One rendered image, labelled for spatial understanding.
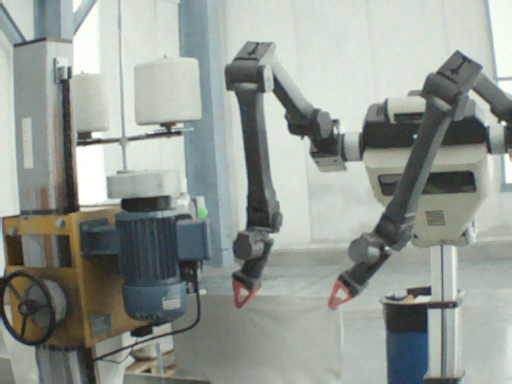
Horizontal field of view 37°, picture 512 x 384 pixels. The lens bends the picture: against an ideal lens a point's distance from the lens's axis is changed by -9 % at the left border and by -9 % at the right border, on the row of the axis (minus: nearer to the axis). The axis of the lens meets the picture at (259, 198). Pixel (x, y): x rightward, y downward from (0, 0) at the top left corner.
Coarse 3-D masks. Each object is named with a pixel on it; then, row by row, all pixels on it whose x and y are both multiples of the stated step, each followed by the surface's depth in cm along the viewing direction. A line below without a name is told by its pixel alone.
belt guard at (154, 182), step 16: (112, 176) 181; (128, 176) 179; (144, 176) 179; (160, 176) 180; (176, 176) 183; (112, 192) 182; (128, 192) 179; (144, 192) 179; (160, 192) 180; (176, 192) 183
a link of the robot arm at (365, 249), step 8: (376, 224) 199; (376, 232) 199; (408, 232) 195; (360, 240) 192; (368, 240) 191; (376, 240) 192; (384, 240) 196; (400, 240) 195; (408, 240) 196; (352, 248) 193; (360, 248) 192; (368, 248) 190; (376, 248) 194; (392, 248) 195; (400, 248) 197; (352, 256) 192; (360, 256) 191; (368, 256) 191; (376, 256) 194
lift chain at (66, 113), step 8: (64, 80) 186; (64, 88) 186; (64, 96) 186; (64, 104) 186; (64, 112) 186; (64, 120) 186; (64, 128) 187; (64, 136) 187; (64, 144) 187; (64, 152) 187; (72, 152) 188; (64, 160) 187; (72, 160) 188; (72, 168) 188; (72, 176) 188; (72, 184) 188; (72, 192) 188; (72, 200) 188; (72, 208) 187; (88, 352) 189; (88, 360) 189; (88, 368) 189; (88, 376) 190
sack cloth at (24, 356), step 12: (12, 324) 249; (120, 336) 232; (12, 348) 246; (24, 348) 243; (96, 348) 234; (108, 348) 233; (12, 360) 245; (24, 360) 240; (120, 360) 233; (24, 372) 238; (36, 372) 239; (108, 372) 231; (120, 372) 237
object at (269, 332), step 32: (192, 320) 223; (224, 320) 220; (256, 320) 216; (288, 320) 211; (320, 320) 206; (192, 352) 224; (224, 352) 220; (256, 352) 217; (288, 352) 211; (320, 352) 207
